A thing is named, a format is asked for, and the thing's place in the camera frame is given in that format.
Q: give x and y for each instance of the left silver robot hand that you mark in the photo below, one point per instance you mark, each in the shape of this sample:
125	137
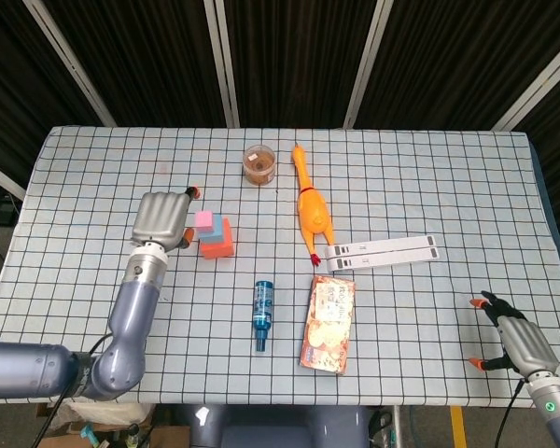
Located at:
161	219

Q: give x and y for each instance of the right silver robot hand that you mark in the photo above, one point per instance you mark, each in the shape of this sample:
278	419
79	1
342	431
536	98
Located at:
527	345

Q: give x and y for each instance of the small pink foam cube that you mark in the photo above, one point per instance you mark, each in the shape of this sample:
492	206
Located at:
204	222

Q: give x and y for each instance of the medium blue foam cube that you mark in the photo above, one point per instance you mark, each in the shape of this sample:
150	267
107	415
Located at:
217	231

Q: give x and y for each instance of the large orange foam cube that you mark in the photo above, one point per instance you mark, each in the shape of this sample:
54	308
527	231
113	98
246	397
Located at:
221	249

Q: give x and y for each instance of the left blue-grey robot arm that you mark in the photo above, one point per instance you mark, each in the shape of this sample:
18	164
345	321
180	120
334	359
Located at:
130	317

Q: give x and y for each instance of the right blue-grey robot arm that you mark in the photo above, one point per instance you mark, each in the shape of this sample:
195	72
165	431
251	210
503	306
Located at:
553	415

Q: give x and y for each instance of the clear jar of rubber bands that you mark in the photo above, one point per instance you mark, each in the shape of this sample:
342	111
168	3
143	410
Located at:
259	165

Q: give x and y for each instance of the blue spray bottle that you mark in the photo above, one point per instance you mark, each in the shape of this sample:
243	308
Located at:
263	308

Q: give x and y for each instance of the orange rubber chicken toy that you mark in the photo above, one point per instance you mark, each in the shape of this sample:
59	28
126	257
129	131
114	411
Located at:
312	210

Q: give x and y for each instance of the metal table leg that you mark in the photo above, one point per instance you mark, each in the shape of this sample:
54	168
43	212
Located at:
396	427

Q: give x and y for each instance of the white power strip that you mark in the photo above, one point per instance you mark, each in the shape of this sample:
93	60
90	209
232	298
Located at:
392	257
392	243

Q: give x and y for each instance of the dark pleated curtain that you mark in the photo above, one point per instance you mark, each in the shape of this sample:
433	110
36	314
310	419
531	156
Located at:
144	56

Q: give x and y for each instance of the white plastic bag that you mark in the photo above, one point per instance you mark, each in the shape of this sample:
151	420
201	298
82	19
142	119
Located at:
121	413

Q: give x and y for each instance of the orange cookie box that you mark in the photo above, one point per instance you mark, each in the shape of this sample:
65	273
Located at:
327	326

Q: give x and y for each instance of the white black-grid tablecloth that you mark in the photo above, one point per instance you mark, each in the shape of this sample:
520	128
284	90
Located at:
401	186

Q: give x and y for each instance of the cardboard box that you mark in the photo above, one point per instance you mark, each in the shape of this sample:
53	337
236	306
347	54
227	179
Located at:
168	436

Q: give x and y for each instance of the blue-grey robot torso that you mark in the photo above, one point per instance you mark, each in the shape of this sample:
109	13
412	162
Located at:
280	429

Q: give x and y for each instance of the white double frame post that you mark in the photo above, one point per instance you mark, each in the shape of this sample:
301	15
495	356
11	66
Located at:
224	60

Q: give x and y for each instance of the white slanted frame post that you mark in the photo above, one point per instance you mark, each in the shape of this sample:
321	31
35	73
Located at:
70	60

